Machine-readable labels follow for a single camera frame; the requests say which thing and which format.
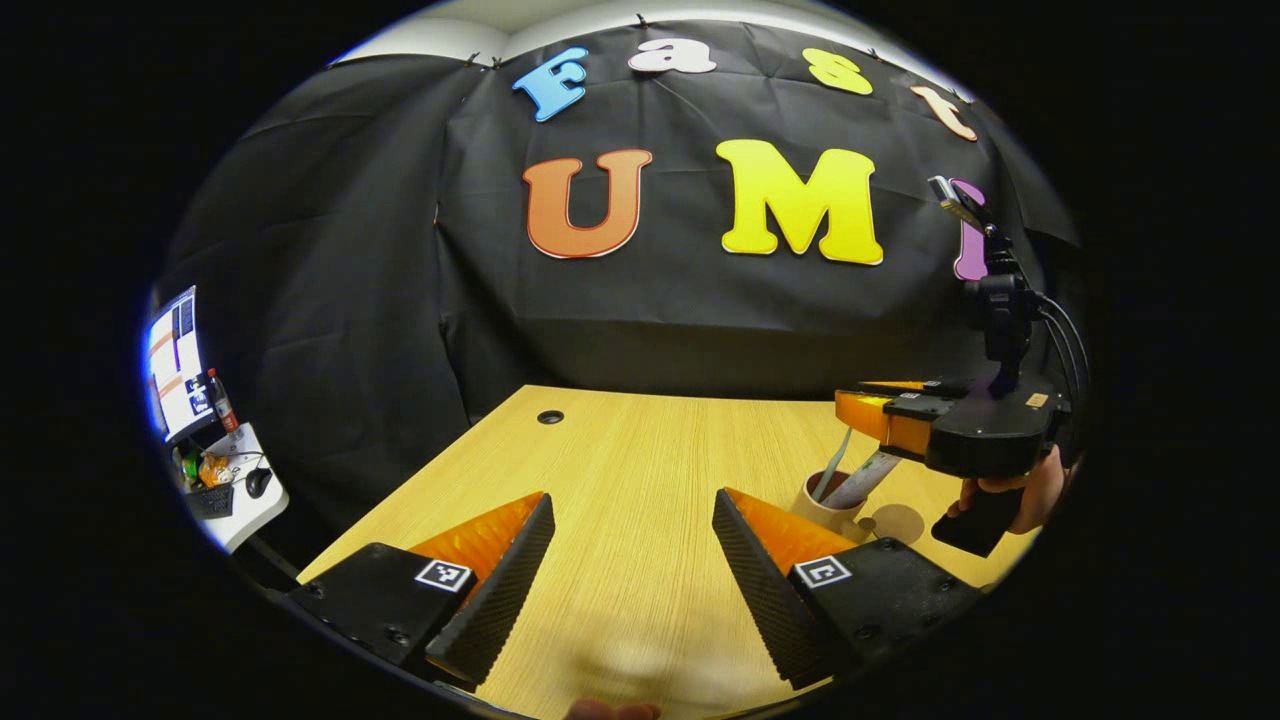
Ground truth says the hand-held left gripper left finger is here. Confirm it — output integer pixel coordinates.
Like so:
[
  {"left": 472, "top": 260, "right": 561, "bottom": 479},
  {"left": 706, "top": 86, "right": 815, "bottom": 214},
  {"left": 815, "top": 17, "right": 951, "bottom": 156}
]
[{"left": 288, "top": 491, "right": 556, "bottom": 691}]

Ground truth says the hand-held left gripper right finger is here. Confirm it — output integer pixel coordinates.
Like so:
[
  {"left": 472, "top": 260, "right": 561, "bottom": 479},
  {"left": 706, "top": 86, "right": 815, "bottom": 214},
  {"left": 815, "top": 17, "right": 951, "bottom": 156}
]
[{"left": 712, "top": 488, "right": 983, "bottom": 691}]

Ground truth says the white toothbrush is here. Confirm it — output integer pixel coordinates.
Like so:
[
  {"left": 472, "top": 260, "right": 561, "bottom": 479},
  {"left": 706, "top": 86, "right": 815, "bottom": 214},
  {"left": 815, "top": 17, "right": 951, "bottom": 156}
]
[{"left": 812, "top": 425, "right": 853, "bottom": 503}]

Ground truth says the white toothpaste tube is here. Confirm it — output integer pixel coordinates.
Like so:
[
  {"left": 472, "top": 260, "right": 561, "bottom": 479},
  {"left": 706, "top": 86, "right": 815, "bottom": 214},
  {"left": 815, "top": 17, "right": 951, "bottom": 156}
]
[{"left": 822, "top": 450, "right": 903, "bottom": 511}]

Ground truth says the beige cup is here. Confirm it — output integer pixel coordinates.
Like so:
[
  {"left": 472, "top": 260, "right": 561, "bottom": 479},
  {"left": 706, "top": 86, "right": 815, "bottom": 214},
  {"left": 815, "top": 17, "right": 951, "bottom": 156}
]
[{"left": 790, "top": 468, "right": 873, "bottom": 541}]

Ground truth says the wooden desktop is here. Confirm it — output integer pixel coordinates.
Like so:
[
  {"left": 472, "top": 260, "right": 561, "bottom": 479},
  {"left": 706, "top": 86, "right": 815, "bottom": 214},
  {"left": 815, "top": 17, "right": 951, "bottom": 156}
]
[{"left": 297, "top": 385, "right": 1043, "bottom": 720}]

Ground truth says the black backdrop cloth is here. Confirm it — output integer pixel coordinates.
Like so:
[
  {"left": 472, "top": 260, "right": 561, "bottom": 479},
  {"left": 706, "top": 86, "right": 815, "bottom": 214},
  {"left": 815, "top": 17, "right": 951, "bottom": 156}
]
[{"left": 150, "top": 20, "right": 1086, "bottom": 546}]

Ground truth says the white side table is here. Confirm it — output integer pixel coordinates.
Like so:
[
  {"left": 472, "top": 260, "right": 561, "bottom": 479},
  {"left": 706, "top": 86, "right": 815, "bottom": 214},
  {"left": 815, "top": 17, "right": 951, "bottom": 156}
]
[{"left": 175, "top": 422, "right": 291, "bottom": 554}]

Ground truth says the red-capped bottle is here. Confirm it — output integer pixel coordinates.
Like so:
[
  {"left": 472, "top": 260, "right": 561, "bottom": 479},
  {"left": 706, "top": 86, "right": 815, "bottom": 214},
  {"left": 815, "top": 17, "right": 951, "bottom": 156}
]
[{"left": 207, "top": 368, "right": 239, "bottom": 433}]

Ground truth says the computer monitor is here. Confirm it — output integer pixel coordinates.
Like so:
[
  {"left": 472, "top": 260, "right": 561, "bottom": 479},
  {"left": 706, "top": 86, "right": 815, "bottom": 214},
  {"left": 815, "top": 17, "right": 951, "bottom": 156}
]
[{"left": 145, "top": 287, "right": 223, "bottom": 443}]

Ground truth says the black cable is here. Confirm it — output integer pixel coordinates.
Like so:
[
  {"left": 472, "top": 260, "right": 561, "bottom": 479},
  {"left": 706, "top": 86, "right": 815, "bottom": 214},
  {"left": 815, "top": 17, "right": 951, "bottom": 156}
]
[{"left": 1035, "top": 290, "right": 1091, "bottom": 411}]

